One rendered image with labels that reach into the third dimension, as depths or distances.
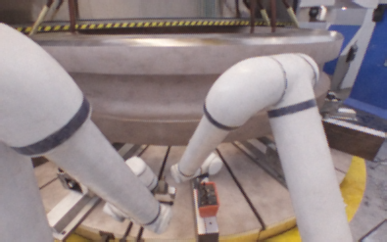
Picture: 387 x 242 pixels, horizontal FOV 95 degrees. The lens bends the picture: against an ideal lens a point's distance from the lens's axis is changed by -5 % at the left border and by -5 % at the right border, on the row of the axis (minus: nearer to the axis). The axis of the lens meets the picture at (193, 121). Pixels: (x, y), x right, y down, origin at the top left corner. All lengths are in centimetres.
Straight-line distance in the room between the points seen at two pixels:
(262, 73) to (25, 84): 37
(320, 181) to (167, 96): 141
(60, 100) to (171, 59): 124
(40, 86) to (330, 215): 59
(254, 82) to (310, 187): 28
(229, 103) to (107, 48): 133
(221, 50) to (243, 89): 112
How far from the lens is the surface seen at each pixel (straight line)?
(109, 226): 201
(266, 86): 41
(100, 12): 438
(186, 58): 147
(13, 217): 48
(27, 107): 27
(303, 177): 52
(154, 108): 175
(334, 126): 312
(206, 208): 123
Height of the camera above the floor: 189
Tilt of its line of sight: 28 degrees down
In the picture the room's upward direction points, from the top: straight up
